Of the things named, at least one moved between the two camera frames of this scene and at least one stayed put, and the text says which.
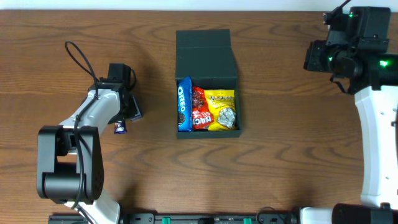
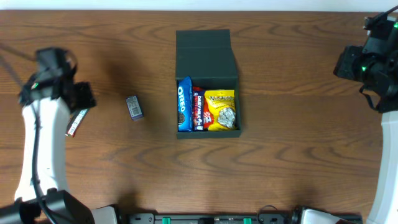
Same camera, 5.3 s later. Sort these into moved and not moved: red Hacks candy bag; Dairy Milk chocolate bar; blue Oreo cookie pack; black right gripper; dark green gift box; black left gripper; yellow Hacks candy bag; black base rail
Moved: black left gripper; Dairy Milk chocolate bar; black right gripper
Not moved: dark green gift box; black base rail; blue Oreo cookie pack; red Hacks candy bag; yellow Hacks candy bag
